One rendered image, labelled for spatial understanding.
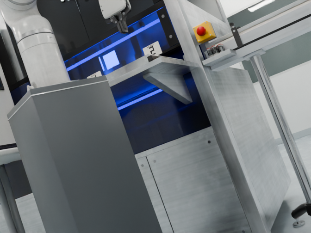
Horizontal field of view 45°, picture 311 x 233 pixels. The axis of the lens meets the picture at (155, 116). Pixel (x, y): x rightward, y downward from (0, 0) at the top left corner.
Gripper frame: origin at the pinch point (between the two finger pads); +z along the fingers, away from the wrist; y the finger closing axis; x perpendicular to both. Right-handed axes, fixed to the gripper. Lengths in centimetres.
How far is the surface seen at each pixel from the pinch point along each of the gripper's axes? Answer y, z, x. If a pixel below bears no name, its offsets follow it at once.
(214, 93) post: -12, 31, -40
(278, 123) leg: -30, 53, -53
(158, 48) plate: 4.8, 2.4, -38.1
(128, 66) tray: 3.5, 13.5, -0.9
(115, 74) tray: 9.7, 14.0, -1.0
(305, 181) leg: -32, 81, -53
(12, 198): 101, 43, -20
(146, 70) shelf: -3.4, 18.0, 1.1
